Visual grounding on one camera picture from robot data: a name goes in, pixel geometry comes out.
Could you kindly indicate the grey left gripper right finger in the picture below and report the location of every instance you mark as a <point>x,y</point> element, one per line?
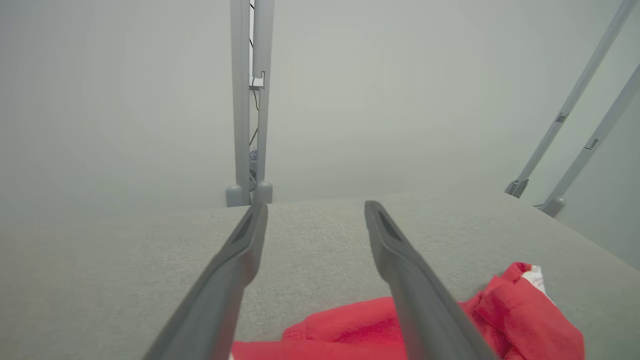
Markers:
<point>425,310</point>

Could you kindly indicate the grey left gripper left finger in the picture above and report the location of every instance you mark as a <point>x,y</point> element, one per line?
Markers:
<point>220,300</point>

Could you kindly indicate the red shorts with white trim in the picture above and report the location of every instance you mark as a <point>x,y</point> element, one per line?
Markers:
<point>350,325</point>

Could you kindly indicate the grey metal partition post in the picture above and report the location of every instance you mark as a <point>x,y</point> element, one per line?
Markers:
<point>262,125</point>
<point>240,100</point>

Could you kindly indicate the grey metal frame post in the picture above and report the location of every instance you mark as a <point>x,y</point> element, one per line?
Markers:
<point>595,140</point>
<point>568,100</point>

